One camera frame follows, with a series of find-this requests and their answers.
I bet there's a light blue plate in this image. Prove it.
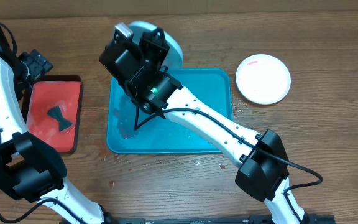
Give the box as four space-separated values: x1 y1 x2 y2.
127 21 184 68

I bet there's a black bow-shaped sponge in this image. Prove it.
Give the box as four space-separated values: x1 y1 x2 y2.
47 106 73 132

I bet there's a white plate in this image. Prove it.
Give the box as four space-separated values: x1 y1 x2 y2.
236 54 291 105

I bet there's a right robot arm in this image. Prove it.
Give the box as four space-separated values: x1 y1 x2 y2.
99 23 323 223

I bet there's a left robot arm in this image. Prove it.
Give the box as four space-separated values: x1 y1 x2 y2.
0 22 117 223

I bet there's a dark red tray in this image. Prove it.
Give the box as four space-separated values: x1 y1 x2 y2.
22 75 83 154

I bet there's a teal plastic serving tray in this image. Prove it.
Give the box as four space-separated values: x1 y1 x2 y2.
106 68 232 154

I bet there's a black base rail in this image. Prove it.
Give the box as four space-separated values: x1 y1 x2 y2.
113 214 336 224

